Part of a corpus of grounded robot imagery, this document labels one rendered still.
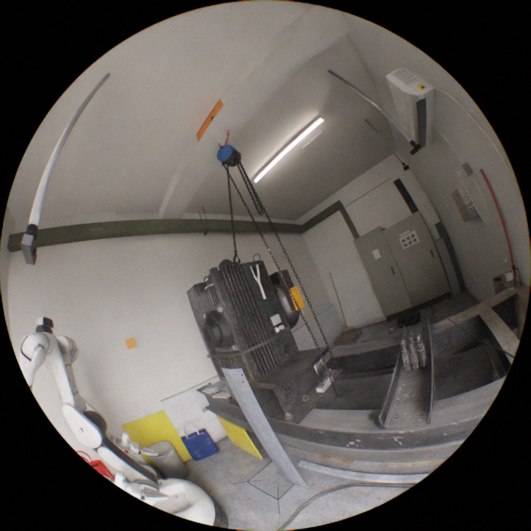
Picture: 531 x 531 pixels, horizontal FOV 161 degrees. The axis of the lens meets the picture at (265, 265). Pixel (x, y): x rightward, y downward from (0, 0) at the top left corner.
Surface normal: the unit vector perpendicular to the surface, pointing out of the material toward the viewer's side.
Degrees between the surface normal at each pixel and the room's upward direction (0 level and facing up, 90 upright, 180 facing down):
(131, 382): 90
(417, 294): 90
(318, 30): 180
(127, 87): 180
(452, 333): 90
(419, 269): 90
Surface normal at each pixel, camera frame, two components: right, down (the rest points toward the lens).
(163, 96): 0.36, 0.91
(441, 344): -0.68, 0.12
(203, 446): 0.52, -0.36
